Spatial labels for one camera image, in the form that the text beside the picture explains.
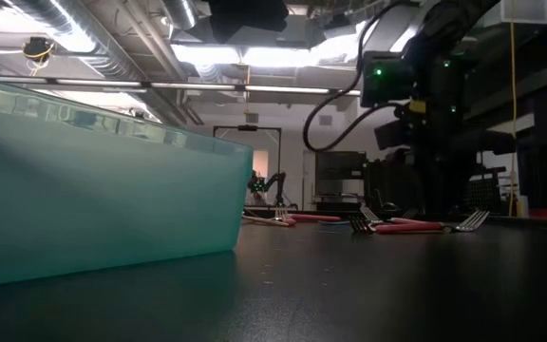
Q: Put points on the black pegboard cart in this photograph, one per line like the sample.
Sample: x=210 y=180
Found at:
x=487 y=195

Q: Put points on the silver ribbed ventilation duct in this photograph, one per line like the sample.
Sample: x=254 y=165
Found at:
x=112 y=52

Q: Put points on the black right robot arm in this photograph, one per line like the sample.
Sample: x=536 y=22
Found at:
x=454 y=24

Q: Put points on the ceiling-mounted black camera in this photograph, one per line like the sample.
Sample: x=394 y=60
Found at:
x=37 y=49

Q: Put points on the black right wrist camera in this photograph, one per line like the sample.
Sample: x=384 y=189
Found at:
x=387 y=81

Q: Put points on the black gantry frame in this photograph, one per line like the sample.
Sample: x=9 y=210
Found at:
x=247 y=127

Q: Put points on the long ceiling light bar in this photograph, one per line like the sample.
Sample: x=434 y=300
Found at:
x=197 y=86

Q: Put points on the black equipment cases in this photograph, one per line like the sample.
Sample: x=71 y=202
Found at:
x=387 y=185

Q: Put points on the white ceiling duct box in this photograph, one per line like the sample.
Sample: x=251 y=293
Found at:
x=525 y=12

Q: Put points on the black background robot arm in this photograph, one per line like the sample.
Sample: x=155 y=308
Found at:
x=278 y=183

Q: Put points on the black cabinet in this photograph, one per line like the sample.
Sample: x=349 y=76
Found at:
x=340 y=166

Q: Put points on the white bottle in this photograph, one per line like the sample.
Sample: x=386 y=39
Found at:
x=522 y=206

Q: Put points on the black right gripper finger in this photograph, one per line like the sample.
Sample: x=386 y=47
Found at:
x=458 y=190
x=430 y=190

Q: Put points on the teal plastic bin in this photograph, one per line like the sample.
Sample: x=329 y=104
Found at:
x=88 y=190

